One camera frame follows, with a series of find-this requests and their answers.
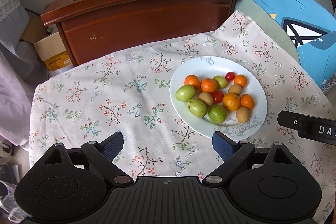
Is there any red cherry tomato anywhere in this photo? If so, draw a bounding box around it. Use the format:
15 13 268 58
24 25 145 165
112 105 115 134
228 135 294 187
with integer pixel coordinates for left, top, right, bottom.
225 72 236 82
212 90 224 104

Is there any brown longan fruit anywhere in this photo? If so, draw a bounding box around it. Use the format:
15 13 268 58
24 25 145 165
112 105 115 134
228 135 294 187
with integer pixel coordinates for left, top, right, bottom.
228 84 243 96

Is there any large orange tangerine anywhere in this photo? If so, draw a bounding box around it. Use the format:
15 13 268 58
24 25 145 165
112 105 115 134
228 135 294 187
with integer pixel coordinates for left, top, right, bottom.
240 94 255 110
223 93 240 111

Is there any small orange tangerine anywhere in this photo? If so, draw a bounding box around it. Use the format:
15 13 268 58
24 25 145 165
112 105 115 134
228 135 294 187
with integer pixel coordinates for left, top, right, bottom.
234 75 247 88

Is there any floral tablecloth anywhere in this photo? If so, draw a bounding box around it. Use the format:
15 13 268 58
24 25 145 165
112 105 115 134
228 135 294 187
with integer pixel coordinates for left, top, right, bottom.
29 11 335 223

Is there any white oval plate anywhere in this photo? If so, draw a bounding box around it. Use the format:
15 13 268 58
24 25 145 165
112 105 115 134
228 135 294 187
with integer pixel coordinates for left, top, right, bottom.
170 56 267 141

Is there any brown kiwi fruit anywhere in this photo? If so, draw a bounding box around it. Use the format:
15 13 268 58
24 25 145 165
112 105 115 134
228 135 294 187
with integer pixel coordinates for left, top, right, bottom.
236 107 250 123
198 92 214 107

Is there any small cardboard box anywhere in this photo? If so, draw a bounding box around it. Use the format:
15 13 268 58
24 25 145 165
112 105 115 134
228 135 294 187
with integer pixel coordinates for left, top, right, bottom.
34 32 73 73

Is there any checkered grey fabric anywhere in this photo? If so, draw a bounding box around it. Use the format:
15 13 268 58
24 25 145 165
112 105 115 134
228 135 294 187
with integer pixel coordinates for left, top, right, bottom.
1 0 48 145

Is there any wooden cabinet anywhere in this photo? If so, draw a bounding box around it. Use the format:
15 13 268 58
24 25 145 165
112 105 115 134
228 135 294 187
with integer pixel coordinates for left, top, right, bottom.
41 0 237 66

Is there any green jujube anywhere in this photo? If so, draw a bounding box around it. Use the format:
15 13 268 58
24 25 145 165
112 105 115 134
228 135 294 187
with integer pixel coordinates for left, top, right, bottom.
175 85 197 102
208 105 227 124
187 98 207 118
213 75 227 89

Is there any blue plush pillow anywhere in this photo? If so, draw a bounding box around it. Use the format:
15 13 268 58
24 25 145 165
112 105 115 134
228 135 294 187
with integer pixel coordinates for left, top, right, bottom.
252 0 335 93

